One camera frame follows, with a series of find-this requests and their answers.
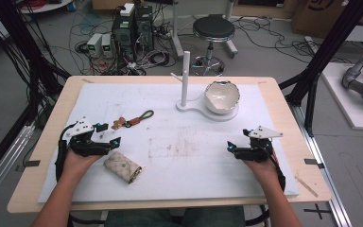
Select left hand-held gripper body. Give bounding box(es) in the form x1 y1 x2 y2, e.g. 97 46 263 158
63 116 112 158

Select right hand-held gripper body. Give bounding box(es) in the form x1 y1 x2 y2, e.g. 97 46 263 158
233 125 284 164

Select person's left hand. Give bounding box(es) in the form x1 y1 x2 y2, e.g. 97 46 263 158
63 147 104 178

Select person's right hand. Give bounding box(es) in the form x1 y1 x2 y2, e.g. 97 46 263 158
241 150 282 187

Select beige quilted key pouch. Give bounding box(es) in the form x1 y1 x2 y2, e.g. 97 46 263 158
103 151 146 184

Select white eggshell-shaped bowl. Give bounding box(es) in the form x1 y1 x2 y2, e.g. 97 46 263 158
203 79 241 115

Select white foam mat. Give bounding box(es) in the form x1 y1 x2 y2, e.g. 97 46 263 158
37 82 300 203

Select black tape strip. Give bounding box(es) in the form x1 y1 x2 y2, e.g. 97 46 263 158
303 158 326 169
14 160 42 173

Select thin wooden stick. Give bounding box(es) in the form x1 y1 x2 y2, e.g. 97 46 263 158
294 175 320 199

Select white power supply unit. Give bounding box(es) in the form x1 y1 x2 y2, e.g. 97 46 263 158
86 32 103 59
101 33 114 59

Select black tape cross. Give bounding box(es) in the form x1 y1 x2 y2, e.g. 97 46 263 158
303 203 333 220

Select person's legs in jeans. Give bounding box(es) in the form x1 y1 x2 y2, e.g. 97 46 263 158
103 206 247 227

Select black computer tower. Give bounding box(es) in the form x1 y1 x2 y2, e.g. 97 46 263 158
112 11 137 62
135 5 155 51

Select white platform board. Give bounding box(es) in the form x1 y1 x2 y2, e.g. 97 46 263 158
321 61 363 131

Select black round stool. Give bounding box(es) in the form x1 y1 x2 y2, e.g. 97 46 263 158
190 13 236 77

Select white power strip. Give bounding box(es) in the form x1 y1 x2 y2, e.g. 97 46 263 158
303 35 323 55

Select small white box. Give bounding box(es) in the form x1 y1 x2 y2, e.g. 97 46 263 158
119 3 136 17

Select cardboard box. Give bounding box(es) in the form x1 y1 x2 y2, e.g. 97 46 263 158
291 0 363 40

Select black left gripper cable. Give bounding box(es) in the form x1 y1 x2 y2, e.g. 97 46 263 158
54 123 77 183

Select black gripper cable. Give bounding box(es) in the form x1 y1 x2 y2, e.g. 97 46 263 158
264 148 287 192
54 123 77 183

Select brown keychain with cord loop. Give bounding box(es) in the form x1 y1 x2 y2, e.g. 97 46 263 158
111 109 155 131

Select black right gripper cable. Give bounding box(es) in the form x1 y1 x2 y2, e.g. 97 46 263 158
264 148 287 192

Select white key stand with post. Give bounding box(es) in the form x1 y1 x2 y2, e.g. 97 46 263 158
170 50 240 122

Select black metal frame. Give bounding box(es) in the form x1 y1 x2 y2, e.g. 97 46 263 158
0 0 72 187
278 0 363 137

